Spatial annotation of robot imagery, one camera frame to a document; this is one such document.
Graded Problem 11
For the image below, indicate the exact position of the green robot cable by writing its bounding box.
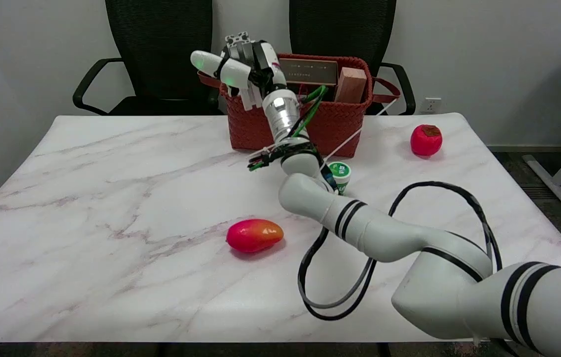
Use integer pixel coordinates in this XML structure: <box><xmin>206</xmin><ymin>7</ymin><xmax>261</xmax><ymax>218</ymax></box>
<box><xmin>248</xmin><ymin>85</ymin><xmax>329</xmax><ymax>172</ymax></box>

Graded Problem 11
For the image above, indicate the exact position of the red orange mango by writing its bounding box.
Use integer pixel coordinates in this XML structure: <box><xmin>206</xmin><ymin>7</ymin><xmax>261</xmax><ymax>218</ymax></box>
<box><xmin>226</xmin><ymin>219</ymin><xmax>284</xmax><ymax>254</ymax></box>

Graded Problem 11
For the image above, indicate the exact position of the white zip tie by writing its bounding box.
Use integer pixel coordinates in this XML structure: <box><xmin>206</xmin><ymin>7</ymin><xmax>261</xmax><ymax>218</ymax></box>
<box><xmin>325</xmin><ymin>98</ymin><xmax>398</xmax><ymax>160</ymax></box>

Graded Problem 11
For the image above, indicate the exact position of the brown woven storage basket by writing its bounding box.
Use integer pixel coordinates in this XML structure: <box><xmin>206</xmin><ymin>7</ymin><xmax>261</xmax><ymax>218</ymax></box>
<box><xmin>197</xmin><ymin>54</ymin><xmax>401</xmax><ymax>159</ymax></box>

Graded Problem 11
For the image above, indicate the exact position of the dark brown rectangular box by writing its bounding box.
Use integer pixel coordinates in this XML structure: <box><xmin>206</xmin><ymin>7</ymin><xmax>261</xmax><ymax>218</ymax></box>
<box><xmin>279</xmin><ymin>58</ymin><xmax>339</xmax><ymax>86</ymax></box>

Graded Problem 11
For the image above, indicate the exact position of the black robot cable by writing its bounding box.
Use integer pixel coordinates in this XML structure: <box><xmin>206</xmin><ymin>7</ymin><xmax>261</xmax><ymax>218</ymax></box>
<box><xmin>297</xmin><ymin>181</ymin><xmax>504</xmax><ymax>321</ymax></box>

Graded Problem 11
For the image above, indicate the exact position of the green white gum bottle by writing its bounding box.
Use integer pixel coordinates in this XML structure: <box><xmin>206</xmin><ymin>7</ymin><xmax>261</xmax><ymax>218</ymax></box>
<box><xmin>327</xmin><ymin>161</ymin><xmax>352</xmax><ymax>195</ymax></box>

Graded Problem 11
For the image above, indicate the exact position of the black mesh office chair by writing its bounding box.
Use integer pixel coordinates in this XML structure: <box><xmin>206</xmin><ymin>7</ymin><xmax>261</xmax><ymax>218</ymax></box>
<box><xmin>72</xmin><ymin>0</ymin><xmax>226</xmax><ymax>117</ymax></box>
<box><xmin>288</xmin><ymin>0</ymin><xmax>417</xmax><ymax>116</ymax></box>

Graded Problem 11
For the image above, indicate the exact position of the red persimmon fruit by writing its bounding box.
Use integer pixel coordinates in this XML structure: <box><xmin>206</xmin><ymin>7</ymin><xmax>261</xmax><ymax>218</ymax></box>
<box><xmin>410</xmin><ymin>124</ymin><xmax>444</xmax><ymax>158</ymax></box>

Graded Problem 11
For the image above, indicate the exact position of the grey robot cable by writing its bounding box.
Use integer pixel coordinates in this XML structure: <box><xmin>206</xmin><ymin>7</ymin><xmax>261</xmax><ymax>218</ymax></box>
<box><xmin>300</xmin><ymin>258</ymin><xmax>376</xmax><ymax>309</ymax></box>

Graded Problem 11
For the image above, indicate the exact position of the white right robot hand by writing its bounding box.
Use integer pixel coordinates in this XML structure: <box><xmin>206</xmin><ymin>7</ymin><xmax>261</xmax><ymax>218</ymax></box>
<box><xmin>190</xmin><ymin>41</ymin><xmax>289</xmax><ymax>102</ymax></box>

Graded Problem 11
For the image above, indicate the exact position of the light wooden block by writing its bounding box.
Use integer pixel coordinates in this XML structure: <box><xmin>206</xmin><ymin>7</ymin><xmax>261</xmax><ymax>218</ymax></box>
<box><xmin>334</xmin><ymin>67</ymin><xmax>368</xmax><ymax>104</ymax></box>

